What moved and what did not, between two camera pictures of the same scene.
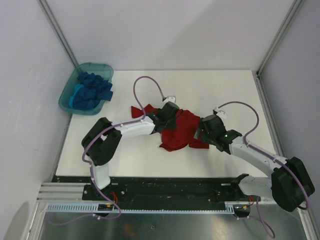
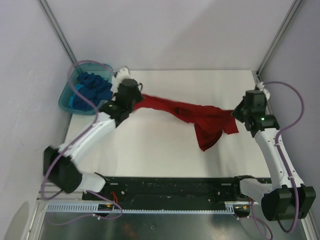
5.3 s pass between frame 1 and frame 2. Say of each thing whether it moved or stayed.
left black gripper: moved
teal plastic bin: stayed
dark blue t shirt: stayed
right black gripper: moved
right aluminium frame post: stayed
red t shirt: moved
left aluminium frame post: stayed
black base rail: stayed
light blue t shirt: stayed
